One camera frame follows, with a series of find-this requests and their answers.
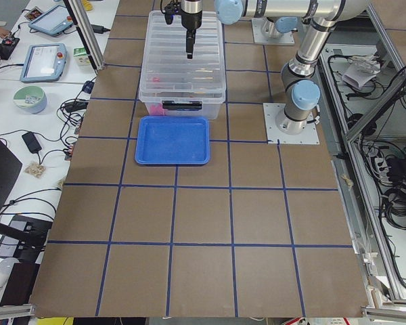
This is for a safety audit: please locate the clear plastic box lid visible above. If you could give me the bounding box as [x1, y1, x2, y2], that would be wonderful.
[139, 11, 226, 90]

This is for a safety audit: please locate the clear plastic storage box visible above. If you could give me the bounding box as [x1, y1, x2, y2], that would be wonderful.
[138, 83, 226, 120]

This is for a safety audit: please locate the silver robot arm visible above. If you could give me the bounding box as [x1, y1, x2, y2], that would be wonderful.
[214, 0, 369, 135]

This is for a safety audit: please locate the blue plastic tray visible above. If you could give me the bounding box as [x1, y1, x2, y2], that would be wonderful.
[135, 116, 210, 166]

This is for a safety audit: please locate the green white carton box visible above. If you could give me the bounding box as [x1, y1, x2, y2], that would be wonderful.
[72, 47, 91, 66]

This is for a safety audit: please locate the far teach pendant tablet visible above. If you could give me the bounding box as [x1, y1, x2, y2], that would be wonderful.
[28, 5, 73, 37]

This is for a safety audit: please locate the teach pendant tablet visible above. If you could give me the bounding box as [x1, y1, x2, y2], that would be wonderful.
[28, 5, 73, 37]
[20, 43, 67, 83]

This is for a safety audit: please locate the near teach pendant tablet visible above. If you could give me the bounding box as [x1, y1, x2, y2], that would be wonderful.
[20, 43, 67, 83]

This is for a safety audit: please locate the green ceramic bowl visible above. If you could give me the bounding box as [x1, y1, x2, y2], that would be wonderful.
[13, 86, 47, 114]

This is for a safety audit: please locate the white paper stack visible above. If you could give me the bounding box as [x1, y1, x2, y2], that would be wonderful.
[342, 55, 380, 90]

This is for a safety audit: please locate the black power adapter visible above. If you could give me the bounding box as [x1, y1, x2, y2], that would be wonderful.
[22, 131, 42, 154]

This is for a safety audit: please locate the small snack bag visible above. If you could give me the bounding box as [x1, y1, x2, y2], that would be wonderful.
[24, 162, 47, 179]

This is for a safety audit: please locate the white power strip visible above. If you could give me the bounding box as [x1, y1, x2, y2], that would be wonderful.
[369, 148, 389, 183]

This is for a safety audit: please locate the white cylinder bottle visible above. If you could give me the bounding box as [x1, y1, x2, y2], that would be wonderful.
[0, 257, 20, 298]

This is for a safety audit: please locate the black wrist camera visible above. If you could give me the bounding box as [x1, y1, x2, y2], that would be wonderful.
[160, 0, 181, 25]

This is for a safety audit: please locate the rear robot base plate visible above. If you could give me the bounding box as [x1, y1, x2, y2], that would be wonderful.
[252, 16, 298, 46]

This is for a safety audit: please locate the aluminium frame post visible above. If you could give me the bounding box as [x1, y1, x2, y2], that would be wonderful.
[64, 0, 105, 72]

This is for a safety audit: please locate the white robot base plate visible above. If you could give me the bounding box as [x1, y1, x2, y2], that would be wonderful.
[263, 103, 320, 145]

